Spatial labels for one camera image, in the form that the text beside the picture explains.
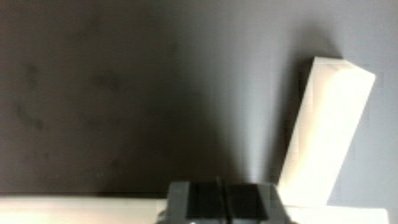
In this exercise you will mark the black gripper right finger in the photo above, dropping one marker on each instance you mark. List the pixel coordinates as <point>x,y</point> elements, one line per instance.
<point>254,205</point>

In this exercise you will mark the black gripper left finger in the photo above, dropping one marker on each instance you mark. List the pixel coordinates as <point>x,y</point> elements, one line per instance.
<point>194,203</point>

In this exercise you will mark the white cabinet body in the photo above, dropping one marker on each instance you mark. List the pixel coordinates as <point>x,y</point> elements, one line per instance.
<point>90,210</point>

